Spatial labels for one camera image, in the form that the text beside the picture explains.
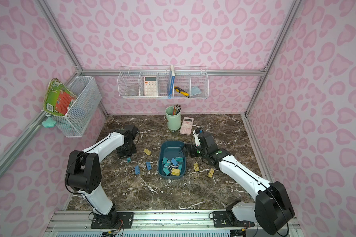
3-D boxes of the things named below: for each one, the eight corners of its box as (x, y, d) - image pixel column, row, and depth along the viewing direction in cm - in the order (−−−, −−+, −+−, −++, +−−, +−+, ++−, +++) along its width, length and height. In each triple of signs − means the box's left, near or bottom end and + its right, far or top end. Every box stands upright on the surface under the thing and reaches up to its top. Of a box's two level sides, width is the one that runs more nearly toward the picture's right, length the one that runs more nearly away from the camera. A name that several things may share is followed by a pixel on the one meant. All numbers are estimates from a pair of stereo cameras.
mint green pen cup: (167, 130, 113) (165, 113, 99) (168, 121, 119) (166, 104, 105) (181, 130, 113) (180, 113, 99) (181, 121, 119) (180, 104, 105)
